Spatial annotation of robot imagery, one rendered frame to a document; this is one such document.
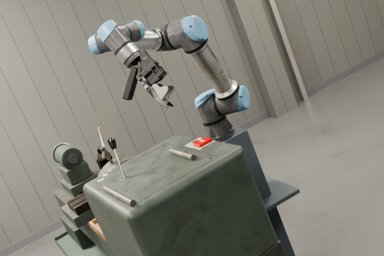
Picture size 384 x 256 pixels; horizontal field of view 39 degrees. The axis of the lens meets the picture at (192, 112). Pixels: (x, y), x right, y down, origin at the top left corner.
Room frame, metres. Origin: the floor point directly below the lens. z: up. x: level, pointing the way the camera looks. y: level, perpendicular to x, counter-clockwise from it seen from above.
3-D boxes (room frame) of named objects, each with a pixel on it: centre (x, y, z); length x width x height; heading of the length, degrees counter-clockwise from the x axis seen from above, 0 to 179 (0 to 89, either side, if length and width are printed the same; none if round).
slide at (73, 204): (2.87, 0.61, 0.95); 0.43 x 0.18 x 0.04; 113
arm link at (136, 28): (1.97, 0.11, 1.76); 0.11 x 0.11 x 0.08; 57
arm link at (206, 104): (2.49, -0.09, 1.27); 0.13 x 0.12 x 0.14; 57
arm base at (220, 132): (2.49, -0.08, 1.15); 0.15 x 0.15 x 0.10
